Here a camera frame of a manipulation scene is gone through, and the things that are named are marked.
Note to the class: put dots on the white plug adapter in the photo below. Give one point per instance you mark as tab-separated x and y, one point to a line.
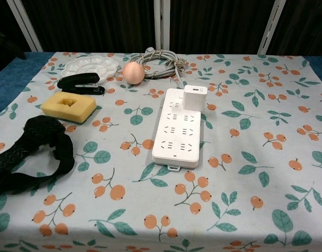
193	98

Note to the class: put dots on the white power strip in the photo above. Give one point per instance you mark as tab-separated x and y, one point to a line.
176	141

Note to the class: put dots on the pink ball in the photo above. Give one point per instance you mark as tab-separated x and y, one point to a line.
133	73

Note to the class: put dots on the yellow sponge with hole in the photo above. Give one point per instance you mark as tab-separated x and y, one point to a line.
82	106

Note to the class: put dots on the floral fruit print tablecloth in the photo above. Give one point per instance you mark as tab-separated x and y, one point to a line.
229	183

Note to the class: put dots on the black stapler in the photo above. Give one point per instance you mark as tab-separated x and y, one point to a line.
79	78

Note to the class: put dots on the white flower paint palette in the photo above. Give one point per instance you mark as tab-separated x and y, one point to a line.
87	65

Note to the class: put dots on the blue table cover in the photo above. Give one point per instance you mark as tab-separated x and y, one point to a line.
14	68

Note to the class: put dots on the white slotted frame post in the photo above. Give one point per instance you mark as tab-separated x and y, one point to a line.
162	26
272	26
27	26

